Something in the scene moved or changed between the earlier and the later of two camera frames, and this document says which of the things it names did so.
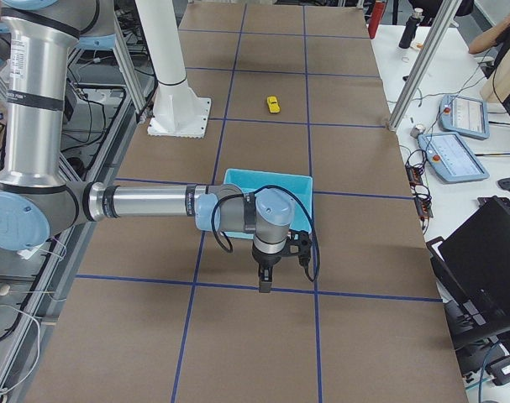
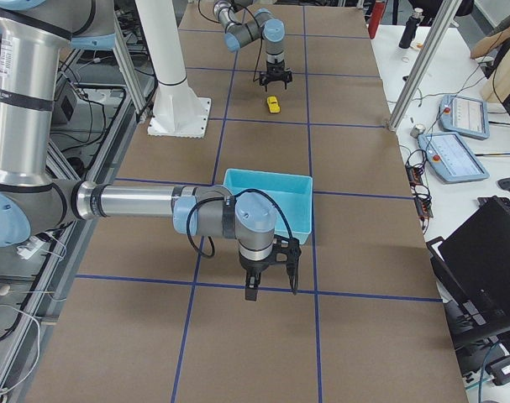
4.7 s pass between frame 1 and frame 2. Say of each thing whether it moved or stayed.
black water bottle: stayed
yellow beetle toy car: stayed
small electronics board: stayed
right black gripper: moved
